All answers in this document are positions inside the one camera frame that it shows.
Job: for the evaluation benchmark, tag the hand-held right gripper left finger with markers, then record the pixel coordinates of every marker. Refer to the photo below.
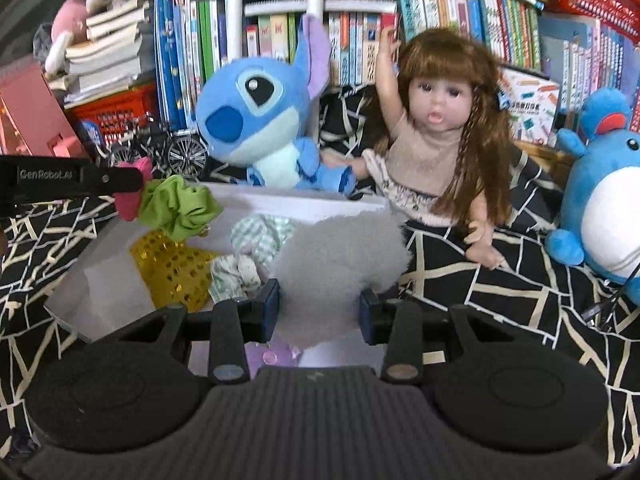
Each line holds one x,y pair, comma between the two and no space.
270,307

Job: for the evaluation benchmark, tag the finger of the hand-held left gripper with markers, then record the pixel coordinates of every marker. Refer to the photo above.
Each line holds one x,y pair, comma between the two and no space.
125,180

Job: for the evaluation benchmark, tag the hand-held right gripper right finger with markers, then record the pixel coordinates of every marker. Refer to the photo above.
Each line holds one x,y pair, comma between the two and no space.
369,317

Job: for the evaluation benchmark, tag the purple plush toy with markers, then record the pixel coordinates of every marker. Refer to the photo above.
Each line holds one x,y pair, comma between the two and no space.
275,357

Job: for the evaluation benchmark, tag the green scrunchie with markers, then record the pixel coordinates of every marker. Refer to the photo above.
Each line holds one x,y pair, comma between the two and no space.
175,205

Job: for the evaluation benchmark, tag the white fluffy plush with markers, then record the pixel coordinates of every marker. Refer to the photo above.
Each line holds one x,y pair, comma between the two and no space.
330,270

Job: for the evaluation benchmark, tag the green checkered cloth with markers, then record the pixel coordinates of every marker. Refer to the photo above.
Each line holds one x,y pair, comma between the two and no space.
260,232

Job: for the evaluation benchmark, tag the gold sequin bow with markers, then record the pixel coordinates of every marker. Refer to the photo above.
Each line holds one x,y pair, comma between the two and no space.
175,270

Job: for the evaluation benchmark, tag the white cardboard box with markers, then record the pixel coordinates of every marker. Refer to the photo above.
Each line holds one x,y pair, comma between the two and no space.
100,280

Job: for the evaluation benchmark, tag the blue round badge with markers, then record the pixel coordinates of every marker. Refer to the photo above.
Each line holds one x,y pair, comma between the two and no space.
90,132

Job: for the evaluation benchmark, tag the miniature bicycle model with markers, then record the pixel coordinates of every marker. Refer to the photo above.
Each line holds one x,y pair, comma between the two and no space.
185,155

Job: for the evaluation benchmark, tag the pink miniature house model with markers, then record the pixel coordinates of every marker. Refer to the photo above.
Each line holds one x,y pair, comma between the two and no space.
35,110

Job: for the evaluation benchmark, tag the stack of flat books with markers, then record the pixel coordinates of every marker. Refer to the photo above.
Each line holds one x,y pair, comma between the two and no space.
105,55

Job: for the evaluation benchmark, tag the black patterned blanket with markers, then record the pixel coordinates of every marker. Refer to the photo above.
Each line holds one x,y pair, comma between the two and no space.
500,300

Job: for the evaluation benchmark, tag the blue big-eared plush toy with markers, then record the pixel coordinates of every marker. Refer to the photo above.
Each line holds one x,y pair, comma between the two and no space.
250,110

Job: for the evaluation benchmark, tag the pink plush toy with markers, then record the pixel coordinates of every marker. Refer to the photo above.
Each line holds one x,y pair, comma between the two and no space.
67,20

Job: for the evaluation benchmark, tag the long-haired doll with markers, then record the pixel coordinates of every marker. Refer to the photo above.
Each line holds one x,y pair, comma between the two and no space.
430,160

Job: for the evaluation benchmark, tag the row of upright books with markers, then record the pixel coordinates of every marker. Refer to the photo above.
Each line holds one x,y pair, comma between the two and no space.
350,45

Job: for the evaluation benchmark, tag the blue round white-bellied plush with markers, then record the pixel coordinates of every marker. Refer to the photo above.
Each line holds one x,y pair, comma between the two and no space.
610,210

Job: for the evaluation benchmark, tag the colourful printed white box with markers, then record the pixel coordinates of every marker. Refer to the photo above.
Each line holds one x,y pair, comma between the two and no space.
530,105

